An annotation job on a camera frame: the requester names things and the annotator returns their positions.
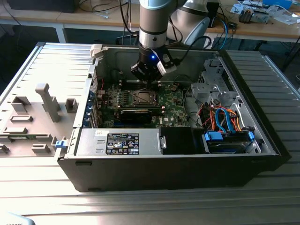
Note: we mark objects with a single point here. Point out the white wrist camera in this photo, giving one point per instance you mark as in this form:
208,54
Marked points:
167,69

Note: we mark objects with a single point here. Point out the silver power supply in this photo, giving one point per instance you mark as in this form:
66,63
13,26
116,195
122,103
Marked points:
93,143

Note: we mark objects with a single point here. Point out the black graphics card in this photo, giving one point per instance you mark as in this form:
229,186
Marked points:
136,116

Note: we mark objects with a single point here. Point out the black PC case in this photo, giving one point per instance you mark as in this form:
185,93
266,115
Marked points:
164,173

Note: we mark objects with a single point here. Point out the green RAM stick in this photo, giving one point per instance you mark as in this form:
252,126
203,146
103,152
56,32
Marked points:
20,137

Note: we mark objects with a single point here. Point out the blue box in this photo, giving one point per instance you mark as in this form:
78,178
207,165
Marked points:
277,3

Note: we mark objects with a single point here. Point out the green motherboard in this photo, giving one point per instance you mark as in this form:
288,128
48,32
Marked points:
173,110

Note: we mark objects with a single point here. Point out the black box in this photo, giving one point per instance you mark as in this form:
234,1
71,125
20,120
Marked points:
42,5

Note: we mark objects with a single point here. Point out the beige case latch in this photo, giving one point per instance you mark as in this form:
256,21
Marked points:
96,50

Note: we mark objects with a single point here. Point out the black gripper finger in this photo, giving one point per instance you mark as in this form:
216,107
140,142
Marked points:
154,75
139,70

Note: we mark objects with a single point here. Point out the CPU cooler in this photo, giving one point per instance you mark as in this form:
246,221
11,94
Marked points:
246,16

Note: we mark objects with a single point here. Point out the white paper sheets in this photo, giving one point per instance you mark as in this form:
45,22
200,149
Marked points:
288,18

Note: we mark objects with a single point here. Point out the pale grey device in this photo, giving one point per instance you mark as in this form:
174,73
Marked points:
14,220

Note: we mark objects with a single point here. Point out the blue plastic clip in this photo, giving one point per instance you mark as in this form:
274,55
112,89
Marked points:
59,143

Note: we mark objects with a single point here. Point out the wooden desk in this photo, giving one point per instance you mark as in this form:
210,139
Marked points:
70,17
257,29

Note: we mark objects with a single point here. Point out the metal drive cage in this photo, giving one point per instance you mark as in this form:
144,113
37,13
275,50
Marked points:
204,90

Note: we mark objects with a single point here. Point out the silver coin battery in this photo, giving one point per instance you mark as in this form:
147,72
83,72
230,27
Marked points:
173,88

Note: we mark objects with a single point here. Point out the hard disk in blue carrier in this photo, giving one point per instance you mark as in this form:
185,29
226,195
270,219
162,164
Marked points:
227,144

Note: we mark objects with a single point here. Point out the CPU socket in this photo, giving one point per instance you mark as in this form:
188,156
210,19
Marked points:
134,100

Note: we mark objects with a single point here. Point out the silver CPU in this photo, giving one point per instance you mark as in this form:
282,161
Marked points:
144,97

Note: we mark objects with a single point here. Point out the grey parts rack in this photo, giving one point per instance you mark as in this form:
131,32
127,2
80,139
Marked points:
47,117

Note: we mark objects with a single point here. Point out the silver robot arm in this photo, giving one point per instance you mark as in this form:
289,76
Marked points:
153,21

